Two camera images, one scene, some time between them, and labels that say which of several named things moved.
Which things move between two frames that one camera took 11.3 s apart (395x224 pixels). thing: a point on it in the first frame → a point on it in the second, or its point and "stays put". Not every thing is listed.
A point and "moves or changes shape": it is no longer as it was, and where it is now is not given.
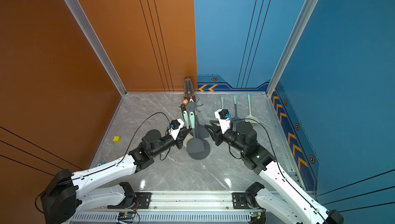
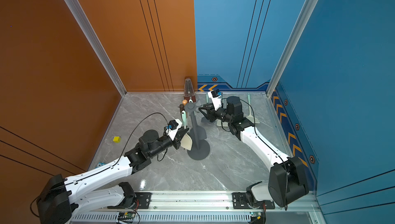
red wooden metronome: (189, 94) stays put
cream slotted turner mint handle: (190, 135) moves or changes shape
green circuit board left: (127, 215) stays put
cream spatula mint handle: (250, 118) stays put
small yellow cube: (117, 139) stays put
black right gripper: (216, 136) → (211, 113)
